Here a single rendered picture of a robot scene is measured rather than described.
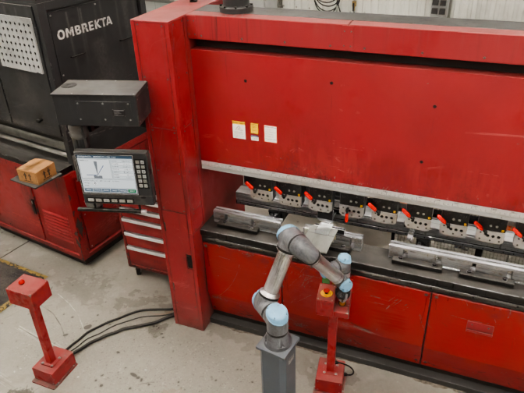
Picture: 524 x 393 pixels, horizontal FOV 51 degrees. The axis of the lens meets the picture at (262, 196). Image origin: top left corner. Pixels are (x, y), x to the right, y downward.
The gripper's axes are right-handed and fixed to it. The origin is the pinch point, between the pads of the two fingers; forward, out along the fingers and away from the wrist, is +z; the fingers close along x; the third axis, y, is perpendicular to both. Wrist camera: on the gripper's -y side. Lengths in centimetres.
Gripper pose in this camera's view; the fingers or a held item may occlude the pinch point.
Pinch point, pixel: (342, 302)
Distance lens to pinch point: 340.8
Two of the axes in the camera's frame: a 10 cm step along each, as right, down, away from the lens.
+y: 2.3, -5.7, 7.9
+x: -9.7, -0.9, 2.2
